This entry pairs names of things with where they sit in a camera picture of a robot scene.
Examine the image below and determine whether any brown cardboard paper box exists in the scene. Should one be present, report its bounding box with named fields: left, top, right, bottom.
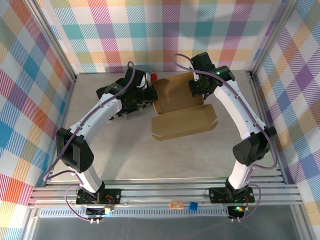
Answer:
left=150, top=73, right=219, bottom=143

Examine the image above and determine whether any black hard case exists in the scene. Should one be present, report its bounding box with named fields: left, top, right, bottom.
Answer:
left=96, top=76, right=154, bottom=122

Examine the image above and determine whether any small orange circuit board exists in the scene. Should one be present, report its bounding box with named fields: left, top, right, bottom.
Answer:
left=169, top=200, right=185, bottom=210

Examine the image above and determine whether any small black controller board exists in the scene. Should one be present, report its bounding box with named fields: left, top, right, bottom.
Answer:
left=86, top=204, right=112, bottom=218
left=227, top=204, right=247, bottom=219

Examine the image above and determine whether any long purple left arm cable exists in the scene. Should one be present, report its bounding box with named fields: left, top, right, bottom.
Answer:
left=42, top=61, right=138, bottom=183

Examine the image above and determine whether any long purple arm cable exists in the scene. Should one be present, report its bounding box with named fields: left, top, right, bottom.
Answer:
left=42, top=61, right=138, bottom=183
left=173, top=53, right=278, bottom=187

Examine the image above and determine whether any long purple right arm cable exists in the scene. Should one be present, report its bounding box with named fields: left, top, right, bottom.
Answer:
left=173, top=53, right=278, bottom=187

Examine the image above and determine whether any aluminium side rail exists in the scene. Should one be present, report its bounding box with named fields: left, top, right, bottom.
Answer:
left=248, top=71, right=289, bottom=185
left=43, top=74, right=79, bottom=187

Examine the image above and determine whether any aluminium corner post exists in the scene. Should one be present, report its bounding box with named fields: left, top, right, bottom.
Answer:
left=23, top=0, right=79, bottom=83
left=248, top=0, right=299, bottom=76

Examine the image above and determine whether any aluminium frame rail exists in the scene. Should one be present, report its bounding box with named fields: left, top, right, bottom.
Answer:
left=27, top=176, right=305, bottom=208

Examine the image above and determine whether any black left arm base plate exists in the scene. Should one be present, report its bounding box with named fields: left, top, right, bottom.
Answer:
left=75, top=187, right=122, bottom=207

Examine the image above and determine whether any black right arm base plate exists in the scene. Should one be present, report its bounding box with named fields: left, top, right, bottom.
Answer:
left=208, top=186, right=256, bottom=204

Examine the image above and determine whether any slotted grey cable duct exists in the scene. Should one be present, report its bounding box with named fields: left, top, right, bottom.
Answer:
left=37, top=207, right=233, bottom=219

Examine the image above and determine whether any short purple cable loop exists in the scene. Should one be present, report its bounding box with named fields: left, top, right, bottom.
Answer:
left=64, top=184, right=101, bottom=224
left=231, top=182, right=263, bottom=223

